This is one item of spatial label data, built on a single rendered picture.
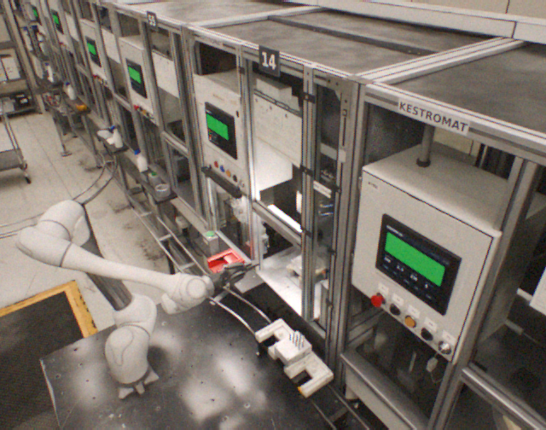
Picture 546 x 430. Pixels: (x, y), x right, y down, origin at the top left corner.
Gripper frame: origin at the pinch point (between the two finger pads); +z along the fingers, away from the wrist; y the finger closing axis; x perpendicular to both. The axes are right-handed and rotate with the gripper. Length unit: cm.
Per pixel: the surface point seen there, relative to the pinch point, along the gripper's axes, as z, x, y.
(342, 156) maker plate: 13, -38, 64
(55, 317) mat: -85, 152, -115
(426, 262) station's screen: 10, -75, 49
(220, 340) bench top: -16, 8, -48
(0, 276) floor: -114, 232, -116
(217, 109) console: 11, 39, 57
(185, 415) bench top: -47, -17, -47
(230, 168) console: 12.1, 34.1, 29.7
